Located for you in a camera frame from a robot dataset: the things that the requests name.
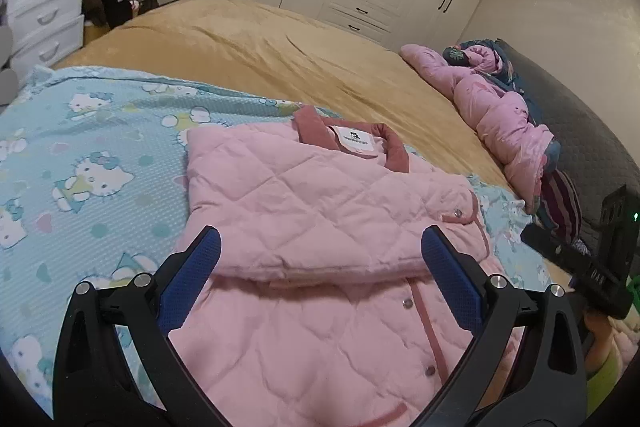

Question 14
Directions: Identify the pink quilted jacket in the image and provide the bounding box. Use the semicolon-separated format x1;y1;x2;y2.
167;104;526;427

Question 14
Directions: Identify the blue cartoon print blanket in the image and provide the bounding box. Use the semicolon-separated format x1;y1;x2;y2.
0;66;551;408

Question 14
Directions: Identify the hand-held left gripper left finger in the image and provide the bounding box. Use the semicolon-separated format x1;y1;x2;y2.
52;225;231;427

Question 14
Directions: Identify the white plastic drawer unit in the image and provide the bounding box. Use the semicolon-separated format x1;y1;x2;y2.
0;0;88;70

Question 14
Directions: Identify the pink puffy coat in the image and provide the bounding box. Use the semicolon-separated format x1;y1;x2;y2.
400;43;556;214

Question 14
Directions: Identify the dark clothes pile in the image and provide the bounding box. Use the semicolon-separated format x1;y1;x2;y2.
82;0;135;28

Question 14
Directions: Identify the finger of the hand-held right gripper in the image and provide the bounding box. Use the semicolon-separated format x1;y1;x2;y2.
520;224;593;280

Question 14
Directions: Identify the grey quilted headboard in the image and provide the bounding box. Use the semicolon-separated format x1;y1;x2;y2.
497;38;640;258

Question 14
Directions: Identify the striped dark red cloth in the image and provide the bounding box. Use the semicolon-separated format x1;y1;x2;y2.
537;169;583;244

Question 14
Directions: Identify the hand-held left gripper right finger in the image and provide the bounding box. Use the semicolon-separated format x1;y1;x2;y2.
421;225;588;427

